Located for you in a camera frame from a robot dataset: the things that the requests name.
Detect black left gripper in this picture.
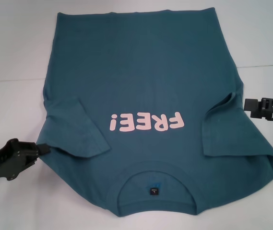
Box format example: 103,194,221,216
0,138,51,184

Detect blue t-shirt with pink print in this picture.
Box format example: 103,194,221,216
36,8,273,220

